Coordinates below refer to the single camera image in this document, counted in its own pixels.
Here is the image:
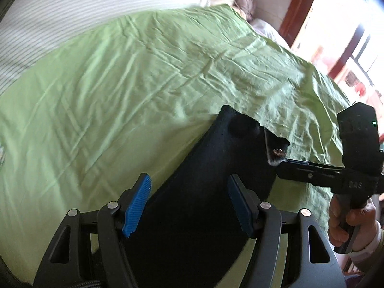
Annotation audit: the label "white striped duvet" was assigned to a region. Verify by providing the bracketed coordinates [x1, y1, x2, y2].
[0, 0, 222, 95]

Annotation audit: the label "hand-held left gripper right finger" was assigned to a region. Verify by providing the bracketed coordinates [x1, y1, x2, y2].
[227, 174, 347, 288]

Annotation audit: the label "person's right hand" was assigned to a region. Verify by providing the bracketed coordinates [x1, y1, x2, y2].
[328, 192, 379, 252]

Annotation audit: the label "person's right forearm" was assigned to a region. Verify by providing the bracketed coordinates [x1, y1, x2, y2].
[349, 219, 384, 276]

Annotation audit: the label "white pillow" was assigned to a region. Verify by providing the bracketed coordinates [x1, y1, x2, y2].
[250, 18, 291, 50]

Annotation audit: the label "black pants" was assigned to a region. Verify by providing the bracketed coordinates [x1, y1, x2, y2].
[121, 105, 291, 288]

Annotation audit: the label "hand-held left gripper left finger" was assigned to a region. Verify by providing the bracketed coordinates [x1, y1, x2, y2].
[32, 173, 152, 288]

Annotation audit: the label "red wooden window frame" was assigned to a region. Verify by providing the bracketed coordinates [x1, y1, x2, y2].
[279, 0, 378, 81]

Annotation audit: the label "green bed sheet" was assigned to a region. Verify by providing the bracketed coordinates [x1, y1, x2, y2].
[0, 4, 351, 288]

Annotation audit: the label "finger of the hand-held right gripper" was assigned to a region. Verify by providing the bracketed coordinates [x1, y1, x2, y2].
[276, 158, 346, 192]

